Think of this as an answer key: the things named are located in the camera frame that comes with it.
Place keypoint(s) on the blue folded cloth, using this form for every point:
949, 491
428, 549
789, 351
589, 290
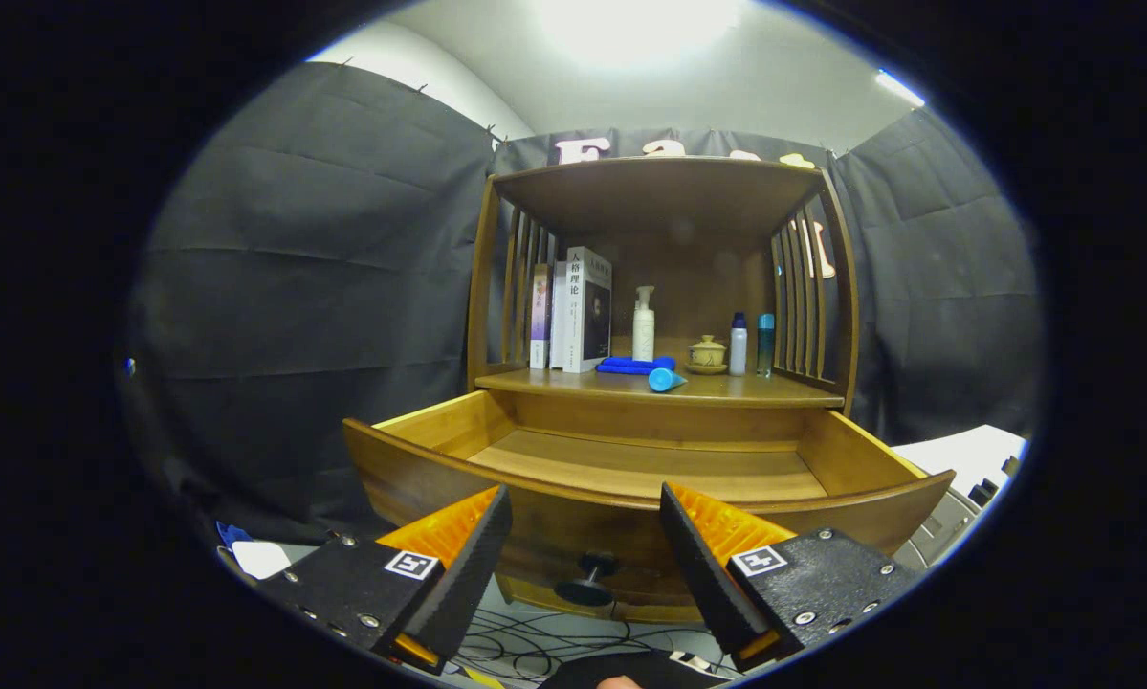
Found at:
626, 365

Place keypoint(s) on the large ceiling light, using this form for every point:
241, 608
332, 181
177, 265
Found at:
635, 24

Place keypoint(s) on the white pump bottle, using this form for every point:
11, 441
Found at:
643, 340

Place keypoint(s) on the yellow ceramic lidded teacup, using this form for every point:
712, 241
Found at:
707, 354

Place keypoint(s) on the purple spine book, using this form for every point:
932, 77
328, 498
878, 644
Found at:
540, 316

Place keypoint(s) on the white filing cabinet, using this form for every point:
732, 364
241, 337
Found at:
956, 450

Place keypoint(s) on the white book with portrait cover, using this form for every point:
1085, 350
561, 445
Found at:
587, 316

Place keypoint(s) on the blue white cosmetic tube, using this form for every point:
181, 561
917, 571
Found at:
666, 380

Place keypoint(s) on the small ceiling light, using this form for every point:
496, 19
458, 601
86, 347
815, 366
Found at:
900, 88

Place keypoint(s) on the thin white book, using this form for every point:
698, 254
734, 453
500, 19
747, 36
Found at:
558, 325

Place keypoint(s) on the wooden countertop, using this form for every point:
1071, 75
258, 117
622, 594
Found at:
745, 388

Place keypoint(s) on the teal bottle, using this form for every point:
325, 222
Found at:
765, 344

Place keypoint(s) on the white bottle with blue cap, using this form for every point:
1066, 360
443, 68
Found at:
738, 354

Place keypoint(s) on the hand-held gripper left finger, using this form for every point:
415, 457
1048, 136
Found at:
468, 574

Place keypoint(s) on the wooden drawer with black knob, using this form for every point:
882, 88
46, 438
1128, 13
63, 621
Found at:
630, 459

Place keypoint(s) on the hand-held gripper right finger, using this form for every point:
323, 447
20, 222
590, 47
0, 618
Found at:
702, 574

